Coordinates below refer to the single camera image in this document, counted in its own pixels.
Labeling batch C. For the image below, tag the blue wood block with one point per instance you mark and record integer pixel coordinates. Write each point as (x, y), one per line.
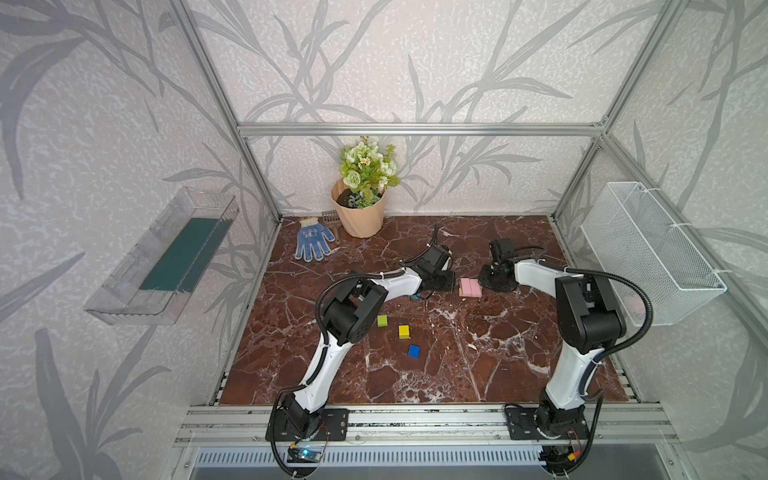
(414, 351)

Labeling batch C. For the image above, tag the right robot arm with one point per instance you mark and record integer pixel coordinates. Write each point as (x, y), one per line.
(590, 325)

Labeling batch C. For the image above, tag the beige flower pot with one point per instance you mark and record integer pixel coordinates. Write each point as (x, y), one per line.
(359, 223)

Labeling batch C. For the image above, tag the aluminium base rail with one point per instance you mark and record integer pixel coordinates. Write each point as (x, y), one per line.
(419, 424)

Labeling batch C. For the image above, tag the pink object in basket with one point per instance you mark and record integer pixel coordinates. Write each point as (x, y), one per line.
(634, 305)

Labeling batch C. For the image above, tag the white wire mesh basket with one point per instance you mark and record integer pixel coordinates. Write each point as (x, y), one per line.
(633, 236)

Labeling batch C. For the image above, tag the clear plastic wall shelf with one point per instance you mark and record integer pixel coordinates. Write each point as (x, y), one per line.
(156, 279)

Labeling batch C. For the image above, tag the blue work glove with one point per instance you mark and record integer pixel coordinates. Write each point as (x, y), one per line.
(313, 240)

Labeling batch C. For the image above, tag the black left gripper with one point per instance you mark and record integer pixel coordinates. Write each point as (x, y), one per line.
(442, 281)

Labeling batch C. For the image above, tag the small brown brush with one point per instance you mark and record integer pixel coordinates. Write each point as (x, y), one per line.
(331, 218)

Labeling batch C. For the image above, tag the green white artificial flowers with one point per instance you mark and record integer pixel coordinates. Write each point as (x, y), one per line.
(367, 172)

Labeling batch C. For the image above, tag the left circuit board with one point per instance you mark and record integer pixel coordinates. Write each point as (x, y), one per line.
(304, 454)

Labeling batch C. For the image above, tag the long pink wood block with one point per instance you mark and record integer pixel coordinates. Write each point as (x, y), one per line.
(466, 287)

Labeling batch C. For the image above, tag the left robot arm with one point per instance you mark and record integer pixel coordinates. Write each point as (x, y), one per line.
(345, 313)

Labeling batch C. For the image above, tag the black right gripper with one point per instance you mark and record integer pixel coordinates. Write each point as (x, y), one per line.
(493, 280)

